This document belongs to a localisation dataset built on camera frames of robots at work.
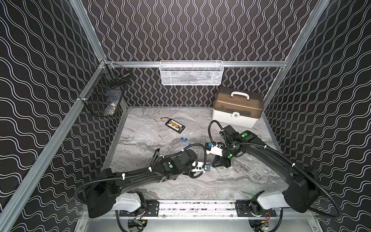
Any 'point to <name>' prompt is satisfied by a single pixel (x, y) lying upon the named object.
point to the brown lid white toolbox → (235, 107)
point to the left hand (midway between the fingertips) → (196, 157)
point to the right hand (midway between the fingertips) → (214, 161)
